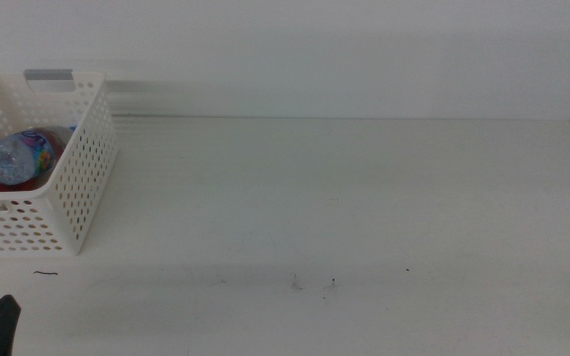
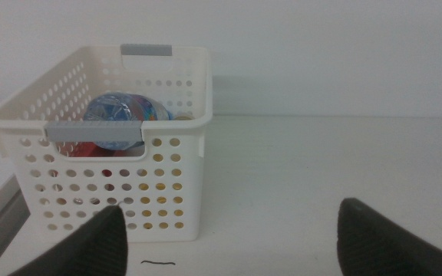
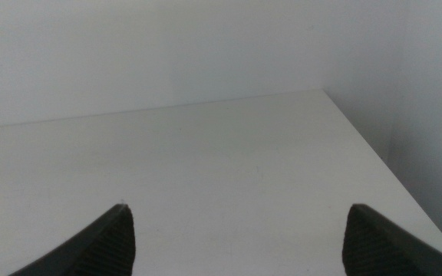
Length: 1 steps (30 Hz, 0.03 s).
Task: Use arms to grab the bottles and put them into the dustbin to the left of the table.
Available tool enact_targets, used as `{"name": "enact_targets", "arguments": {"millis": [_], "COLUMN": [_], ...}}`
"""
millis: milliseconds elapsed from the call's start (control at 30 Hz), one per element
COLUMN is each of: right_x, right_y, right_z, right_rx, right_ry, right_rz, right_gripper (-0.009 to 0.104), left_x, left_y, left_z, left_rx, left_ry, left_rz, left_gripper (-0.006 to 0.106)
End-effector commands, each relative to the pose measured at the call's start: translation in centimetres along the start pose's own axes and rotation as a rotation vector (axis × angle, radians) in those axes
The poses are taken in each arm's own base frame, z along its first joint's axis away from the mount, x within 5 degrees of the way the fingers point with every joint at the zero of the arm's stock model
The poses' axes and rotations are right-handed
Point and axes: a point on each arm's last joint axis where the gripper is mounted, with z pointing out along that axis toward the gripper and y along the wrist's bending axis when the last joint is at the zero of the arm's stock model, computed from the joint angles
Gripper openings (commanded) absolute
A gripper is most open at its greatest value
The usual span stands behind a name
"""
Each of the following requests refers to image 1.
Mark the red soda can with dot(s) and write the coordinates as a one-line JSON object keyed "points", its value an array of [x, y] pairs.
{"points": [[3, 186]]}

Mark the clear water bottle blue cap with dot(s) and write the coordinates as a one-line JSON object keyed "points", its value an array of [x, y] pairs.
{"points": [[23, 155]]}

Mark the white perforated plastic basket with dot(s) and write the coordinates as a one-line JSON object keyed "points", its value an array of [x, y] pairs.
{"points": [[87, 163]]}

